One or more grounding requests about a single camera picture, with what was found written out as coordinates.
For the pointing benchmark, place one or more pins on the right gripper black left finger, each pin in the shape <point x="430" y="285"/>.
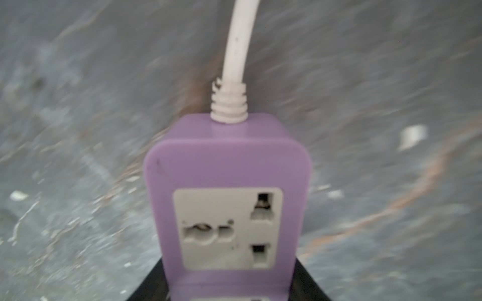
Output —
<point x="154" y="287"/>

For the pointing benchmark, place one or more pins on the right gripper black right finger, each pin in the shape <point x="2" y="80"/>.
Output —
<point x="303" y="286"/>

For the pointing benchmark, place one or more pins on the purple small power strip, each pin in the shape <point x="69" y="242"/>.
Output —
<point x="228" y="202"/>

